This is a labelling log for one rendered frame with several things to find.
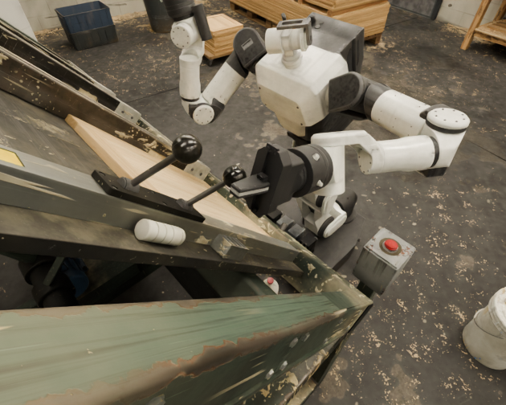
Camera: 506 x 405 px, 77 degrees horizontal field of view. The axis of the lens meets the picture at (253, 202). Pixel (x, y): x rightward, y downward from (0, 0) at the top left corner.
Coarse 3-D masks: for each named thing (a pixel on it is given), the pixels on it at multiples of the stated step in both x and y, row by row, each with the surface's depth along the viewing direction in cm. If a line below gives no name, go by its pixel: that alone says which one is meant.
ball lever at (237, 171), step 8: (232, 168) 49; (240, 168) 49; (224, 176) 49; (232, 176) 48; (240, 176) 48; (216, 184) 51; (224, 184) 50; (208, 192) 51; (184, 200) 52; (192, 200) 52; (184, 208) 52; (192, 208) 54
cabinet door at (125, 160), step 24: (72, 120) 75; (96, 144) 69; (120, 144) 85; (120, 168) 63; (144, 168) 77; (168, 168) 100; (168, 192) 71; (192, 192) 89; (216, 192) 119; (216, 216) 81; (240, 216) 106
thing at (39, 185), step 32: (0, 160) 29; (32, 160) 34; (0, 192) 30; (32, 192) 32; (64, 192) 34; (96, 192) 37; (128, 224) 43; (192, 224) 53; (224, 224) 66; (288, 256) 96
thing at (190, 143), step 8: (184, 136) 38; (192, 136) 39; (176, 144) 38; (184, 144) 38; (192, 144) 38; (200, 144) 39; (176, 152) 38; (184, 152) 38; (192, 152) 38; (200, 152) 39; (168, 160) 40; (176, 160) 40; (184, 160) 39; (192, 160) 39; (152, 168) 41; (160, 168) 41; (144, 176) 41; (120, 184) 42; (128, 184) 42; (136, 184) 42; (136, 192) 43
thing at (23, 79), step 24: (0, 48) 63; (0, 72) 64; (24, 72) 66; (24, 96) 69; (48, 96) 72; (72, 96) 75; (96, 120) 83; (120, 120) 87; (144, 144) 97; (168, 144) 108; (192, 168) 117
